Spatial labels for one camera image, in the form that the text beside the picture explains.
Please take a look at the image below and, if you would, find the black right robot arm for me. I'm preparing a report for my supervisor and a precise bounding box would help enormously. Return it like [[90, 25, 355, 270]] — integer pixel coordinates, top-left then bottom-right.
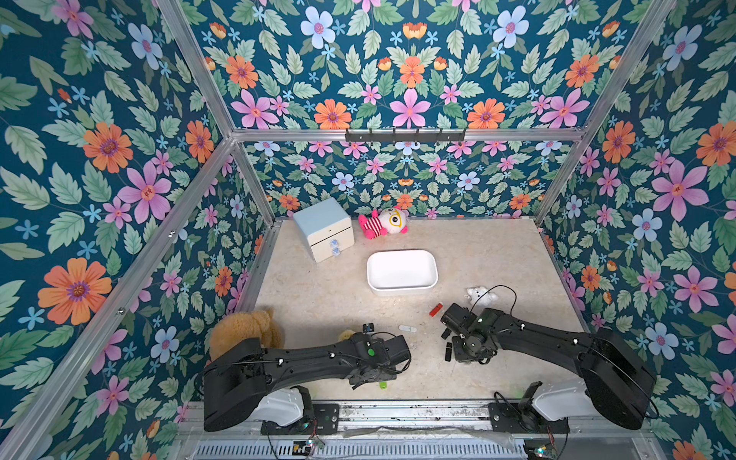
[[441, 304, 657, 430]]

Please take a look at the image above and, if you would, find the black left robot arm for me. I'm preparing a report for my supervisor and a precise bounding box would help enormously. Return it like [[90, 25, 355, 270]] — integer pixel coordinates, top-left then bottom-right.
[[203, 333, 411, 432]]

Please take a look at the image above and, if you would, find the red rectangular usb drive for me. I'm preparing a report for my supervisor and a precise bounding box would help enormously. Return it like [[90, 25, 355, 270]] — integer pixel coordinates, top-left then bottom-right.
[[429, 303, 444, 317]]

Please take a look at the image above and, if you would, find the white storage box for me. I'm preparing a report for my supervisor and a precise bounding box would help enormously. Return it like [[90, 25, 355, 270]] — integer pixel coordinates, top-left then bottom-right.
[[366, 249, 439, 296]]

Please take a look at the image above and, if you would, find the yellow plush chick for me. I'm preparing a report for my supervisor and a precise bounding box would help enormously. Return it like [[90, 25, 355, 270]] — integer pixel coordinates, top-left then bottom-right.
[[338, 329, 356, 341]]

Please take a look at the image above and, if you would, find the small white plush toy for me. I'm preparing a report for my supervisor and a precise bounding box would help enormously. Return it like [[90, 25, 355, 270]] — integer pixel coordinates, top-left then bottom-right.
[[466, 287, 499, 309]]

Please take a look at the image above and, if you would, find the light blue mini drawer cabinet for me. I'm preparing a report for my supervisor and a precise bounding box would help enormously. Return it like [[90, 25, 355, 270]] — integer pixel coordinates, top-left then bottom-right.
[[293, 197, 355, 263]]

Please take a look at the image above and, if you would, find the pink striped plush toy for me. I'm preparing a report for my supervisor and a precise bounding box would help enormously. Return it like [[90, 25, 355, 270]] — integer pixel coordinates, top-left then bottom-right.
[[358, 208, 409, 240]]

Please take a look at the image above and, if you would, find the brown teddy bear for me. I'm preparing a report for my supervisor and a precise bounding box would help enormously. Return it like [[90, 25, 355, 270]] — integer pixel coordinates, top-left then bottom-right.
[[210, 310, 285, 361]]

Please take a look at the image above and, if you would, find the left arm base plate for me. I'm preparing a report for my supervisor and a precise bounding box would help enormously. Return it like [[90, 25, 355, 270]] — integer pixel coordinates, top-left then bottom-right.
[[261, 404, 340, 436]]

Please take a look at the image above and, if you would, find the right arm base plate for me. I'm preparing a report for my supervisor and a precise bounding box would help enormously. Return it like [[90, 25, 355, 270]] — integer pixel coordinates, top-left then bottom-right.
[[488, 402, 569, 435]]

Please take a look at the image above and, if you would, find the black hook rail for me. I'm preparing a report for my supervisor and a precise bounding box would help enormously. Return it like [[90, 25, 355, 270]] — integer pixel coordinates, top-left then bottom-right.
[[344, 128, 467, 144]]

